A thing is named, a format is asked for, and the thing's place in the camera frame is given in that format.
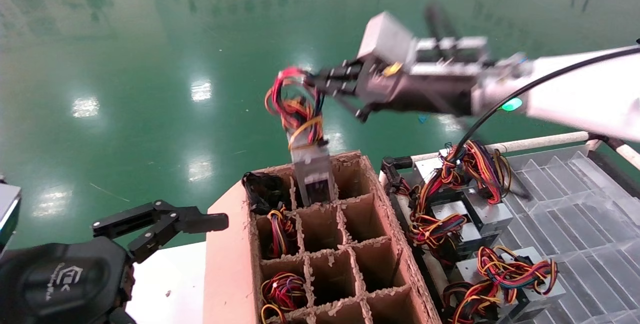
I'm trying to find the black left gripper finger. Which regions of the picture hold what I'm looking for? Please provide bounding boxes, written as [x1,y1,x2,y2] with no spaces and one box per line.
[127,207,229,264]

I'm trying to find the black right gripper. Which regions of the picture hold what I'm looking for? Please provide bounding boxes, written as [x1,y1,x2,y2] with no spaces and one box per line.
[305,59,477,123]

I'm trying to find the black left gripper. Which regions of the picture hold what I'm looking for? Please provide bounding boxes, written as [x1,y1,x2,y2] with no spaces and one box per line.
[0,201,179,324]

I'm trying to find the silver power supply red wires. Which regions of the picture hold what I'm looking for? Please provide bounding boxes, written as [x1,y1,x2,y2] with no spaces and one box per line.
[264,67,337,208]

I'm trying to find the brown cardboard divider box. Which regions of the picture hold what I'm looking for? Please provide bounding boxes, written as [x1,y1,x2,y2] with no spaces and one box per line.
[202,151,442,324]

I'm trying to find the black pipe joint connector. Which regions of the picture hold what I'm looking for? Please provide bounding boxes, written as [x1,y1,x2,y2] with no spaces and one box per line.
[585,131,625,151]
[379,156,416,195]

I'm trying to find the clear plastic divider tray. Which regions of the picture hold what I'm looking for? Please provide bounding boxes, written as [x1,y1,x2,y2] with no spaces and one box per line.
[495,145,640,324]

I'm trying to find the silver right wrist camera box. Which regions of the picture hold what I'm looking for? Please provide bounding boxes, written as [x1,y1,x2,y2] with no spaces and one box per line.
[357,12,417,66]

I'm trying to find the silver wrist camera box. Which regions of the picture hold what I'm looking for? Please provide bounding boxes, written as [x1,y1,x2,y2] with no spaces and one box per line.
[0,183,22,253]
[357,12,417,66]

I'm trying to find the black wire bundle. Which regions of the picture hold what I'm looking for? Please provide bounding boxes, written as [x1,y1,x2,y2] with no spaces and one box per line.
[242,172,290,215]

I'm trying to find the coloured wires, left middle cell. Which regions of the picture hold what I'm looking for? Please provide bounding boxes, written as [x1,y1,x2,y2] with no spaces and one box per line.
[266,206,299,258]

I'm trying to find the coloured wires, cell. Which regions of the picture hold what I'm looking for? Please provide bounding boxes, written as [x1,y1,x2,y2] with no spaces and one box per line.
[266,206,299,258]
[260,271,308,324]

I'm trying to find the coloured wires, left lower cell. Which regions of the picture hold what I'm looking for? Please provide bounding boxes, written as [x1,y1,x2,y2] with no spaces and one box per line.
[260,271,308,324]

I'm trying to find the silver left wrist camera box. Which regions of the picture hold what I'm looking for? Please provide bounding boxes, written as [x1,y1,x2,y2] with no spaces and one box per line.
[0,183,22,253]

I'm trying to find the silver power supply multicoloured wires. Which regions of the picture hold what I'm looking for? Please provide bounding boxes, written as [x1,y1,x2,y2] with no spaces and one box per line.
[407,200,501,265]
[441,245,568,324]
[411,140,514,235]

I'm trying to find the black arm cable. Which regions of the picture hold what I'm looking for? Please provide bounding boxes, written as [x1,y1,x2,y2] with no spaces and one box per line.
[456,46,640,149]

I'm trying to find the white pipe frame rail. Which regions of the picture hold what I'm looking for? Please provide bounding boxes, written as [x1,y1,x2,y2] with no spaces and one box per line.
[614,143,640,172]
[424,256,451,297]
[410,131,592,165]

